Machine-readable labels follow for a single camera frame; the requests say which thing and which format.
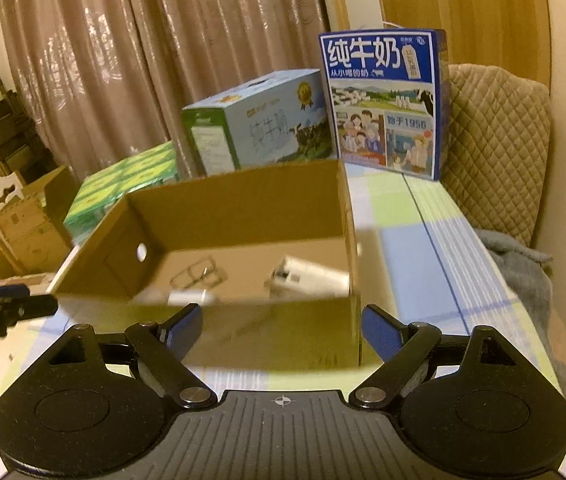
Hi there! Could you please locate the light blue milk carton box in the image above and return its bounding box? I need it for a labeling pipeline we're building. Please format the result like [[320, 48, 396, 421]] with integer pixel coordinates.
[[181, 69, 332, 177]]

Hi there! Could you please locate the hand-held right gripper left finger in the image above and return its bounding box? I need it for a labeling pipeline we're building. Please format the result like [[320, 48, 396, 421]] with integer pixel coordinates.
[[49, 302, 219, 409]]

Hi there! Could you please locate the brown cardboard box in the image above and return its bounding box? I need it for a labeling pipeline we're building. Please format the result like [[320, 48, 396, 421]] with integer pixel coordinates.
[[46, 159, 365, 369]]

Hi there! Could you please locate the black folding step ladder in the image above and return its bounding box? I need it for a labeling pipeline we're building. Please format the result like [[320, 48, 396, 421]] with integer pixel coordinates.
[[0, 64, 60, 182]]

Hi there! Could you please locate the clear plastic container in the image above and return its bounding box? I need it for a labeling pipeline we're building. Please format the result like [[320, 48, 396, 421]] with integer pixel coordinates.
[[169, 259, 228, 289]]

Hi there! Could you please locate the large white power adapter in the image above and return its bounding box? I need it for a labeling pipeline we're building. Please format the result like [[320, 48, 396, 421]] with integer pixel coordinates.
[[265, 255, 353, 302]]

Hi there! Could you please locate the green drink carton pack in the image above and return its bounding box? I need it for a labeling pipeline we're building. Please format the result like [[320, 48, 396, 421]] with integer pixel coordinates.
[[63, 140, 180, 247]]

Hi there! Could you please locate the printed cardboard box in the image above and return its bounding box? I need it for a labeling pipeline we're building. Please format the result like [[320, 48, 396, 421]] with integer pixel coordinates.
[[0, 165, 82, 277]]

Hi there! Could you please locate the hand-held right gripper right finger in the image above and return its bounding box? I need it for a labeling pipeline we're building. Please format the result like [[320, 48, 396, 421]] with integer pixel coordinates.
[[348, 304, 514, 409]]

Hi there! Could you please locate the grey cloth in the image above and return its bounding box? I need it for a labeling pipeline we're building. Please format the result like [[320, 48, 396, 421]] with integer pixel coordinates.
[[478, 227, 566, 397]]

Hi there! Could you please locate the wooden door panel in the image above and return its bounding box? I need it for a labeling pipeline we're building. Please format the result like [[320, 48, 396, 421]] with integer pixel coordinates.
[[373, 0, 550, 87]]

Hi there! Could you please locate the dark blue milk carton box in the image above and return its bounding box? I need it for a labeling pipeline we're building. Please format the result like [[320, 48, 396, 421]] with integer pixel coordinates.
[[318, 27, 450, 182]]

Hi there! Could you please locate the beige quilted chair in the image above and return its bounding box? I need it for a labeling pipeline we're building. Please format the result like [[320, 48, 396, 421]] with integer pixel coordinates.
[[442, 64, 552, 249]]

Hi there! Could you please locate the beige curtain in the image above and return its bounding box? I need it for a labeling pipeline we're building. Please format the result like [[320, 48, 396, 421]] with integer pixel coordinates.
[[0, 0, 332, 192]]

